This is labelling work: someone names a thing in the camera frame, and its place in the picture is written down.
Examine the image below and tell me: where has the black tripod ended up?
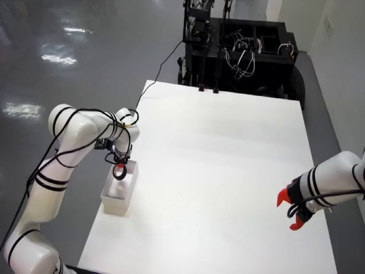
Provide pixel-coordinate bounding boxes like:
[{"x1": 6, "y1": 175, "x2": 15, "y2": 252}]
[{"x1": 197, "y1": 0, "x2": 235, "y2": 95}]

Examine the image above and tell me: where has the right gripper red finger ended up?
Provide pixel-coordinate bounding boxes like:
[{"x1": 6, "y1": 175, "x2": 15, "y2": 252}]
[
  {"x1": 289, "y1": 214, "x2": 305, "y2": 231},
  {"x1": 275, "y1": 187, "x2": 289, "y2": 208}
]

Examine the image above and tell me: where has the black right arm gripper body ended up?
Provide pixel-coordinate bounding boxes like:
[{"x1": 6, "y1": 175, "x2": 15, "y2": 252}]
[{"x1": 286, "y1": 175, "x2": 315, "y2": 224}]

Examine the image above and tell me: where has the white cardboard bin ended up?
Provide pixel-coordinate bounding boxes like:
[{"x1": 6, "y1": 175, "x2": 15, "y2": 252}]
[{"x1": 100, "y1": 160, "x2": 140, "y2": 216}]

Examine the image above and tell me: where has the long black cable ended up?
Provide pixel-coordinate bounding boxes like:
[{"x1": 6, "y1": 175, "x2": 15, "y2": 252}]
[{"x1": 136, "y1": 41, "x2": 184, "y2": 111}]

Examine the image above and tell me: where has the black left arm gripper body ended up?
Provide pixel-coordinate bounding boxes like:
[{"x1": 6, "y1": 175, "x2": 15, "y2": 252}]
[{"x1": 113, "y1": 143, "x2": 133, "y2": 166}]

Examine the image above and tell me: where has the black device box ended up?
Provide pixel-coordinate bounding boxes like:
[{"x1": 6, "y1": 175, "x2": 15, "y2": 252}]
[{"x1": 188, "y1": 7, "x2": 211, "y2": 21}]

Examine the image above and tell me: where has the small black camera module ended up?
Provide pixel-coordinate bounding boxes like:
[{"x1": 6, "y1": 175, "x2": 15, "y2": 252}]
[{"x1": 94, "y1": 138, "x2": 112, "y2": 151}]

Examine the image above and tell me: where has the black tape roll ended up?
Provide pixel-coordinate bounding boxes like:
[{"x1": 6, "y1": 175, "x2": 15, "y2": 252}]
[{"x1": 112, "y1": 164, "x2": 128, "y2": 182}]

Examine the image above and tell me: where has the white wire bundle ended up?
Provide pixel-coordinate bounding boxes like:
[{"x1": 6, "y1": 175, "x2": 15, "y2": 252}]
[{"x1": 224, "y1": 34, "x2": 262, "y2": 81}]

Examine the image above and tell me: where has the black equipment cart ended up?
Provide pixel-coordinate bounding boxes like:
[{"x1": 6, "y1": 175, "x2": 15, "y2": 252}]
[{"x1": 176, "y1": 0, "x2": 307, "y2": 111}]

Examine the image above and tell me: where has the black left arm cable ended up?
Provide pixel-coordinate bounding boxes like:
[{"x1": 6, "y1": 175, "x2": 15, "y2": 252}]
[{"x1": 0, "y1": 107, "x2": 140, "y2": 244}]

